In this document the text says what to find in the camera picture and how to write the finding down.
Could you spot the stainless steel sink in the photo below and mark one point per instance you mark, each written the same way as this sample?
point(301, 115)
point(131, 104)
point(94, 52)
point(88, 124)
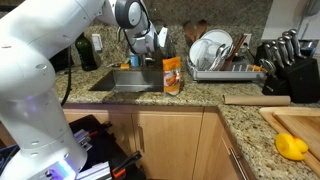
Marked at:
point(133, 81)

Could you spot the white plate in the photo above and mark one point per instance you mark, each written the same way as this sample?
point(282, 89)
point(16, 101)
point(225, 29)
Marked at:
point(220, 36)
point(194, 50)

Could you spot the black knife block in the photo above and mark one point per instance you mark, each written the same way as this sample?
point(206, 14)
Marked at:
point(300, 81)

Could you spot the orange food pouch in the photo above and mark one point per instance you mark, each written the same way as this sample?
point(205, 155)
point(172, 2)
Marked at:
point(171, 76)

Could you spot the large wooden cutting board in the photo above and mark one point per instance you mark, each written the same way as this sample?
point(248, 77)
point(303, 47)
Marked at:
point(266, 116)

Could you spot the white wall outlet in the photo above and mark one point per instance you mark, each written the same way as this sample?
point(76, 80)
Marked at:
point(247, 39)
point(97, 42)

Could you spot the blue label soap dispenser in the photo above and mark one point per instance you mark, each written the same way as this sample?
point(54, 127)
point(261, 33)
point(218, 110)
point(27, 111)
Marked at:
point(134, 61)

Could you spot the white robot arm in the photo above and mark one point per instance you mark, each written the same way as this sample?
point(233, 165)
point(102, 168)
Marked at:
point(43, 50)

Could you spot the black robot cart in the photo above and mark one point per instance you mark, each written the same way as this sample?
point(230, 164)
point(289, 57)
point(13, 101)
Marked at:
point(100, 146)

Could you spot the yellow rubber duck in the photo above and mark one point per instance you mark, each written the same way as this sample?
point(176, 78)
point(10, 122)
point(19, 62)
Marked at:
point(290, 146)

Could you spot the wooden kitchen cabinet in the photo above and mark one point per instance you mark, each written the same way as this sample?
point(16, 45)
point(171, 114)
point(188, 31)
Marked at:
point(173, 143)

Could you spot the wooden rolling pin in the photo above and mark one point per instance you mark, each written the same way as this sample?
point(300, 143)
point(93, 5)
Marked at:
point(256, 100)

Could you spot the dark green wine bottle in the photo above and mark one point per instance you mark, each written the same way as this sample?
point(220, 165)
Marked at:
point(86, 53)

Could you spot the black orange bar clamp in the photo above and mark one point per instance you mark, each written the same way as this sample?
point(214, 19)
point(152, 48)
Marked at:
point(125, 165)
point(100, 130)

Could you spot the grey dish rack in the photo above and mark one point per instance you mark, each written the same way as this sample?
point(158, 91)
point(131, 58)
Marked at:
point(226, 75)

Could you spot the aluminium extrusion rail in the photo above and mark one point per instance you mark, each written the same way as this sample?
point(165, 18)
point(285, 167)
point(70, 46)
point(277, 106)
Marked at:
point(83, 138)
point(95, 171)

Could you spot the metal serving spoon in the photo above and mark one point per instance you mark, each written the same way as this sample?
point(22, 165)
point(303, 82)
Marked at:
point(221, 53)

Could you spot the wooden spoon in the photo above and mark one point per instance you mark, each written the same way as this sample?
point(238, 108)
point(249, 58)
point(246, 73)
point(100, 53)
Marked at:
point(189, 30)
point(201, 27)

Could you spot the clear plastic container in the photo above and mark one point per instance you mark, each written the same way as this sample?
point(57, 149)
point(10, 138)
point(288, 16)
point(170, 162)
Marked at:
point(208, 53)

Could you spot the brown wooden spatula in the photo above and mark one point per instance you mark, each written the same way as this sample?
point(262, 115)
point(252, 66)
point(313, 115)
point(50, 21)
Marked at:
point(235, 50)

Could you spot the steel scissors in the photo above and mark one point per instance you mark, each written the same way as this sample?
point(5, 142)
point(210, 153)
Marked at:
point(268, 66)

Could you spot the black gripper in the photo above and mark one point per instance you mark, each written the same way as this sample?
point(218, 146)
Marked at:
point(147, 59)

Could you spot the orange sponge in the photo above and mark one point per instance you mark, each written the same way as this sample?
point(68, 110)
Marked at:
point(124, 66)

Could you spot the green head dish brush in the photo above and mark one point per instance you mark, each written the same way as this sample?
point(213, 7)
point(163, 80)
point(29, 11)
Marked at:
point(112, 64)

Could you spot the small wooden cutting board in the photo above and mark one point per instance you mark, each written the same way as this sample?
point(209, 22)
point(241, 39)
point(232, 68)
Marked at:
point(300, 126)

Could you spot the dark slim bottle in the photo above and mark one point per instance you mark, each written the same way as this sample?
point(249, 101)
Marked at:
point(170, 50)

